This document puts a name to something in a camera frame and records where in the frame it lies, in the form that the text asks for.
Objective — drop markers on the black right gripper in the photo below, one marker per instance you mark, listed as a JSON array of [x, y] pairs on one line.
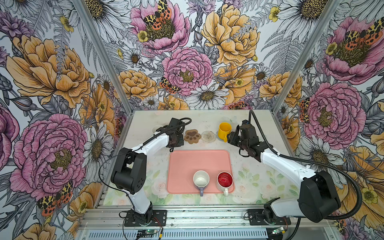
[[232, 138]]

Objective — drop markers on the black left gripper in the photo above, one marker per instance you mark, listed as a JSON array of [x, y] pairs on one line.
[[180, 142]]

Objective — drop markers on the cork paw print coaster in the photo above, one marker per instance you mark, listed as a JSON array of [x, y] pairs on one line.
[[192, 136]]

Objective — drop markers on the yellow mug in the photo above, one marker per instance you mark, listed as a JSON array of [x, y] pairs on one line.
[[224, 130]]

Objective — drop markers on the white multicolour woven coaster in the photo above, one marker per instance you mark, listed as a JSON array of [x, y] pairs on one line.
[[208, 137]]

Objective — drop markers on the white mug red inside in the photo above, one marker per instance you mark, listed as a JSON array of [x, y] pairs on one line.
[[224, 183]]

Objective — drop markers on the white mug purple handle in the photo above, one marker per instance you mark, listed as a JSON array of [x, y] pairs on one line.
[[201, 180]]

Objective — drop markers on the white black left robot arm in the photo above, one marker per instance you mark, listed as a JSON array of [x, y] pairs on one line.
[[130, 170]]

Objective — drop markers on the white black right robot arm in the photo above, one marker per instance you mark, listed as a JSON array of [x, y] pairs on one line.
[[317, 198]]

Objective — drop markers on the pink rectangular tray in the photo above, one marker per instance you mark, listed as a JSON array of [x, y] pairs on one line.
[[184, 164]]

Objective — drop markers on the small green circuit board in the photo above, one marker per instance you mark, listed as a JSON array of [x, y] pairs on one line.
[[144, 232]]

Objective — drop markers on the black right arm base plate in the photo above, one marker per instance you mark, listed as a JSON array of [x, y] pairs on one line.
[[261, 217]]

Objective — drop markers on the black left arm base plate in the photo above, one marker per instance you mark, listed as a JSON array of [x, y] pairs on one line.
[[156, 217]]

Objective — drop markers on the white vented cable duct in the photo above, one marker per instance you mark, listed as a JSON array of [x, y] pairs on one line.
[[182, 234]]

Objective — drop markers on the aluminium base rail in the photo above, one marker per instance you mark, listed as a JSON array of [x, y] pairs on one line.
[[178, 217]]

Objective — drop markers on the aluminium corner post left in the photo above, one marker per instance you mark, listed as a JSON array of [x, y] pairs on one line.
[[97, 41]]

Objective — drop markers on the aluminium corner post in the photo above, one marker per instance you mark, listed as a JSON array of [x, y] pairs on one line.
[[313, 38], [97, 41]]

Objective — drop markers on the aluminium corner post right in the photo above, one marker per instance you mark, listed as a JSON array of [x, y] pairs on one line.
[[313, 38]]

